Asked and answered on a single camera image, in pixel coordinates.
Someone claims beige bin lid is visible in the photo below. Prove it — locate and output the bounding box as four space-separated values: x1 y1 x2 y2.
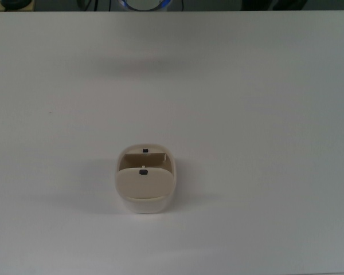
115 167 174 201

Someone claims dark background object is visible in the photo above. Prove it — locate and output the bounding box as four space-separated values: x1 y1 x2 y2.
240 0 309 12

